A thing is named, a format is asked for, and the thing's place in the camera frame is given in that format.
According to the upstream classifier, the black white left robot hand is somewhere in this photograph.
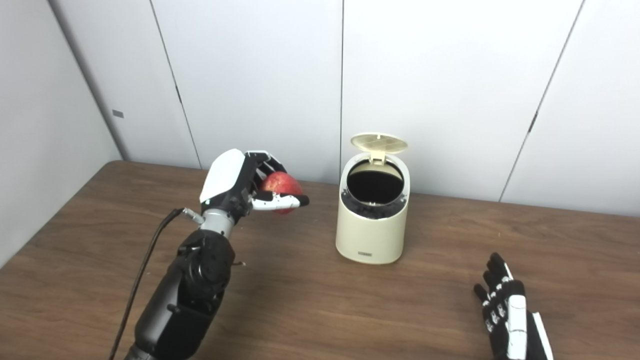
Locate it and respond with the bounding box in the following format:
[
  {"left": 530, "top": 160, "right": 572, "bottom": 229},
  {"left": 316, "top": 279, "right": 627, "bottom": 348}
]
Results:
[{"left": 199, "top": 148, "right": 310, "bottom": 224}]

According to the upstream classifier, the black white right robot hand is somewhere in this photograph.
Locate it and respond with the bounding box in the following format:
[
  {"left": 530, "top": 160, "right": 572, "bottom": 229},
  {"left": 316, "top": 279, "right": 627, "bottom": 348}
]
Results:
[{"left": 473, "top": 252, "right": 555, "bottom": 360}]

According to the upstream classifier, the red apple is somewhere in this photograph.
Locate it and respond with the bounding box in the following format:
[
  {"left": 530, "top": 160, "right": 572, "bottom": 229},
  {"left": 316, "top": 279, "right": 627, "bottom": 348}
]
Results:
[{"left": 259, "top": 171, "right": 305, "bottom": 215}]

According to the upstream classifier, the cream round bin lid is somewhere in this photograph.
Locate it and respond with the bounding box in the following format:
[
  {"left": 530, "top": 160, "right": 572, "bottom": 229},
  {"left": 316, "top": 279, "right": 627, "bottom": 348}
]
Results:
[{"left": 350, "top": 132, "right": 409, "bottom": 166}]

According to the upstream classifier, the cream-colored round bin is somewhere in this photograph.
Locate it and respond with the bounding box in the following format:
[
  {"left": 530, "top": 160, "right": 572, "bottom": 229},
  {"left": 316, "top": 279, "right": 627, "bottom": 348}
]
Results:
[{"left": 335, "top": 152, "right": 411, "bottom": 265}]

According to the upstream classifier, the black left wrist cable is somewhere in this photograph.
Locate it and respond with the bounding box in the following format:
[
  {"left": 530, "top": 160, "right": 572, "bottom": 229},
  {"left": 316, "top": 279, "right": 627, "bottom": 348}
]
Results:
[{"left": 108, "top": 207, "right": 206, "bottom": 360}]

